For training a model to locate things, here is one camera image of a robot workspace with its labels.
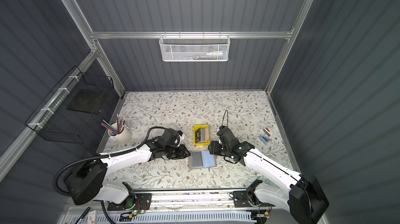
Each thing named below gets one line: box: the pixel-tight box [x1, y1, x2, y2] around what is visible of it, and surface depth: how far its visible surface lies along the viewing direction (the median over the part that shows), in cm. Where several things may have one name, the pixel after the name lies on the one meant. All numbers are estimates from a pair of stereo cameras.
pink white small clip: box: [263, 127, 273, 137], surface depth 98 cm
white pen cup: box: [107, 125, 133, 145], surface depth 88 cm
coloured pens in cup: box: [100, 114, 125, 136], surface depth 91 cm
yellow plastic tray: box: [193, 124, 210, 146], surface depth 95 cm
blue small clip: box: [259, 134, 271, 145], surface depth 95 cm
